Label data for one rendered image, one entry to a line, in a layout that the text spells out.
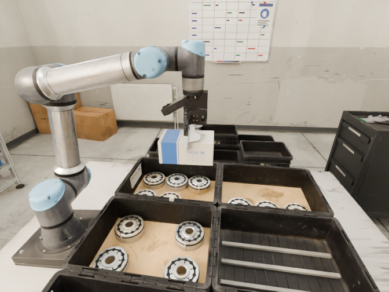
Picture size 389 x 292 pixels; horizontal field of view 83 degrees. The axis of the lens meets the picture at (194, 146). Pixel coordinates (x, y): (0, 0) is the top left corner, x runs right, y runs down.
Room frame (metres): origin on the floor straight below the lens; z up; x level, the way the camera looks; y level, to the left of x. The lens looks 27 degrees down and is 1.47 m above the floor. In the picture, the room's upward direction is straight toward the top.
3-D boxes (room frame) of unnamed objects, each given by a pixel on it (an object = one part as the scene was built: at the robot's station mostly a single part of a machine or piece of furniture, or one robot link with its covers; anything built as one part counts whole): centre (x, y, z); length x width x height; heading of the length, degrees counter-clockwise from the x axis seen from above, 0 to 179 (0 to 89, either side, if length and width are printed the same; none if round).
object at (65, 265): (0.49, 0.14, 0.92); 0.40 x 0.30 x 0.02; 82
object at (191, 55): (0.76, 0.01, 1.41); 0.09 x 0.08 x 0.11; 86
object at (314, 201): (0.73, -0.30, 0.87); 0.40 x 0.30 x 0.11; 82
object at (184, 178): (0.86, 0.08, 0.86); 0.10 x 0.10 x 0.01
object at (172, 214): (0.49, 0.14, 0.87); 0.40 x 0.30 x 0.11; 82
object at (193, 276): (0.41, 0.04, 0.86); 0.10 x 0.10 x 0.01
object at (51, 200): (0.65, 0.54, 0.91); 0.13 x 0.12 x 0.14; 176
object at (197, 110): (0.76, 0.00, 1.25); 0.09 x 0.08 x 0.12; 85
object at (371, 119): (1.66, -1.44, 0.88); 0.25 x 0.19 x 0.03; 85
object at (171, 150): (0.76, 0.03, 1.09); 0.20 x 0.12 x 0.09; 85
